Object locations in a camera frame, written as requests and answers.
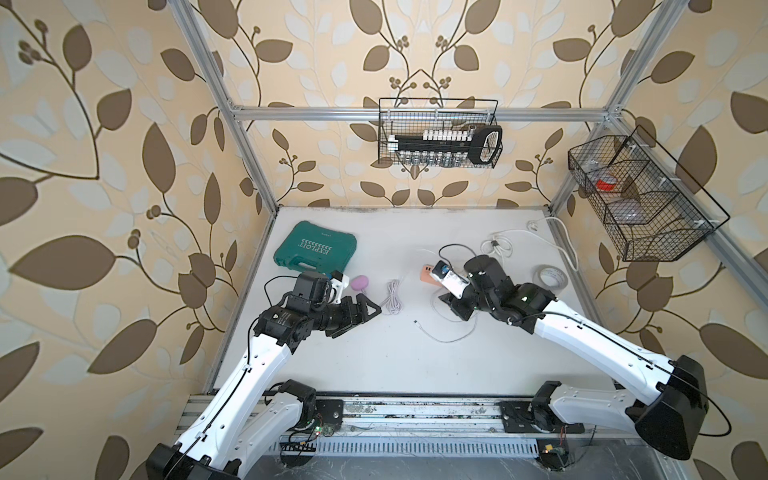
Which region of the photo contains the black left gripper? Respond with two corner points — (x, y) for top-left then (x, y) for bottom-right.
(307, 293), (380, 334)

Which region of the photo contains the pink earbud case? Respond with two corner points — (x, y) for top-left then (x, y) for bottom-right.
(349, 275), (369, 292)

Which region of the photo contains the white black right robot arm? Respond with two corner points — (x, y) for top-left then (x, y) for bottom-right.
(430, 255), (715, 460)

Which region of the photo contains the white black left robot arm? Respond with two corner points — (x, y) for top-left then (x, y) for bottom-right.
(144, 271), (382, 479)

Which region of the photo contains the pink power strip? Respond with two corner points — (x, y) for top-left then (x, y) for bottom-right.
(419, 264), (440, 286)

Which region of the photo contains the white tape roll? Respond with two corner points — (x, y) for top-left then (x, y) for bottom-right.
(532, 264), (569, 292)

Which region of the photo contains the green plastic tool case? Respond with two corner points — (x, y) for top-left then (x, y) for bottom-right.
(273, 221), (357, 274)

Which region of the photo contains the red object in basket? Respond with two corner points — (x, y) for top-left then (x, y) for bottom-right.
(595, 173), (618, 192)

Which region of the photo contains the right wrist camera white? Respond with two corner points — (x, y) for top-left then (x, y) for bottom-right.
(430, 260), (470, 299)

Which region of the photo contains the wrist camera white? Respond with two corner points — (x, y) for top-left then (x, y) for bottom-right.
(329, 270), (350, 304)
(430, 260), (470, 299)

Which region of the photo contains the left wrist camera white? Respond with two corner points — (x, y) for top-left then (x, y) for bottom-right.
(329, 270), (350, 304)

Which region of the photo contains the white power strip cord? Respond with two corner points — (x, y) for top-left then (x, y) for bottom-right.
(479, 215), (580, 272)

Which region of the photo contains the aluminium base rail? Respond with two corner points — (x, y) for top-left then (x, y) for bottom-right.
(179, 392), (673, 460)

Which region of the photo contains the black socket set rail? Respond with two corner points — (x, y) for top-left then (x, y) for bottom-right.
(384, 125), (503, 168)

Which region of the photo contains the black wire basket back wall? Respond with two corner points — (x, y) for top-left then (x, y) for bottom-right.
(377, 97), (503, 169)

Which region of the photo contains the black wire basket wall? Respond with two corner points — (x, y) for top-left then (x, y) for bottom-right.
(568, 125), (730, 262)
(377, 97), (503, 169)

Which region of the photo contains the black wire basket right wall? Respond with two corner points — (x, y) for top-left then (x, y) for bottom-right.
(568, 125), (730, 262)

